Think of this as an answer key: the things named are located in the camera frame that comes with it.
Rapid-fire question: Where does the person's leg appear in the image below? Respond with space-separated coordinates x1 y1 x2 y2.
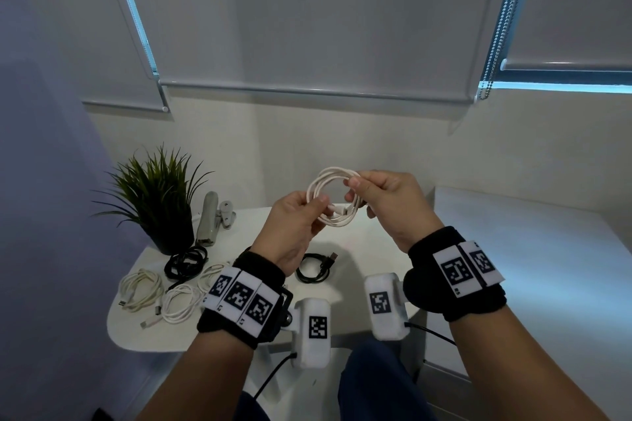
338 339 438 421
232 391 270 421

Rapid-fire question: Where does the person's left hand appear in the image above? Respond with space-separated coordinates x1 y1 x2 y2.
249 190 334 278

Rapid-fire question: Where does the person's right leg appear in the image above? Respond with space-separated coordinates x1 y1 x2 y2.
338 339 438 421

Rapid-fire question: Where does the short black usb cable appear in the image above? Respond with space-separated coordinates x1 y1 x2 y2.
295 251 339 284

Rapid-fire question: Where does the wide white roller blind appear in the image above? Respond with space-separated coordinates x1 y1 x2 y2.
106 0 504 103

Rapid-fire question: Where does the beige charging cable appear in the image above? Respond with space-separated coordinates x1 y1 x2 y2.
117 268 165 312

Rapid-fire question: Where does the person's left forearm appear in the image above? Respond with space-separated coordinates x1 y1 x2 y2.
136 332 255 421

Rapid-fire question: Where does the metal bead chain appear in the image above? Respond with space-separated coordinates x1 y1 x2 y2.
476 0 537 101

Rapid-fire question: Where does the black wristband with marker tags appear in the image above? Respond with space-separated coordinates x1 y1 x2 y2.
196 247 295 350
402 226 508 323

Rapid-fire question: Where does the person's right hand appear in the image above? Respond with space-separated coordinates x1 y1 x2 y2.
344 170 445 254

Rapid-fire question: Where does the person's right forearm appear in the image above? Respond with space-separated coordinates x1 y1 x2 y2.
449 305 611 421

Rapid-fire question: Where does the thin black camera cord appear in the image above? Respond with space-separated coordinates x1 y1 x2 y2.
251 352 299 399
404 322 458 347

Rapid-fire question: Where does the white charging cable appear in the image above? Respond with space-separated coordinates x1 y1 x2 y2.
140 283 203 329

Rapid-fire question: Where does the thick white cable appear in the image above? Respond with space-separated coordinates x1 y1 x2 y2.
305 166 369 228

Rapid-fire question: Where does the person's left leg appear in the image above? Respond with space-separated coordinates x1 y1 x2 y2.
232 391 270 421

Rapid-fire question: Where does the green plant in black pot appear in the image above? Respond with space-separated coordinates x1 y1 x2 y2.
92 145 214 255

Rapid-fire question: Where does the grey oblong device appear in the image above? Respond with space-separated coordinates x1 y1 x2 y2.
196 191 219 247

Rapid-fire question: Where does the off-white usb cable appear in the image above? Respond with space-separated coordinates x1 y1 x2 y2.
197 261 230 293

